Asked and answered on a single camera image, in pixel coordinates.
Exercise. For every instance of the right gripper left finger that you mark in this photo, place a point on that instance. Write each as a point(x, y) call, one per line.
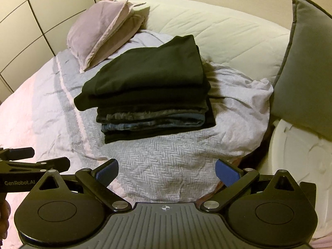
point(96, 182)

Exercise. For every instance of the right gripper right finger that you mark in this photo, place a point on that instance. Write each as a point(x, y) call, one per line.
point(237, 182)

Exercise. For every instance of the black long sleeve shirt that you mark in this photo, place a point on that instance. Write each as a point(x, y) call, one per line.
point(171, 74)

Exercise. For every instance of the stack of dark folded clothes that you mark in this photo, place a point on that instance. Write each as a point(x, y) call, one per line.
point(137, 123)

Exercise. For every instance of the person left hand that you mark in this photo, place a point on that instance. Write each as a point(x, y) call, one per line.
point(4, 221)

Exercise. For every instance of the pink grey bed duvet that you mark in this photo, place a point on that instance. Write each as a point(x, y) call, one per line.
point(167, 168)

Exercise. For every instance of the white round side table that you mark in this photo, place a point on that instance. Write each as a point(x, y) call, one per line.
point(307, 157)

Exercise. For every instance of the grey cushion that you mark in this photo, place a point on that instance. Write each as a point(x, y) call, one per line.
point(302, 88)

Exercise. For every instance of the cream padded headboard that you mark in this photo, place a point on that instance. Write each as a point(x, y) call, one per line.
point(252, 45)

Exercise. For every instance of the mauve velvet pillow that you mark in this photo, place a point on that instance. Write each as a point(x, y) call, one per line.
point(101, 30)

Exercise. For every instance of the cream wardrobe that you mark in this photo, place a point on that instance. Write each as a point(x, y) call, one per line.
point(32, 32)

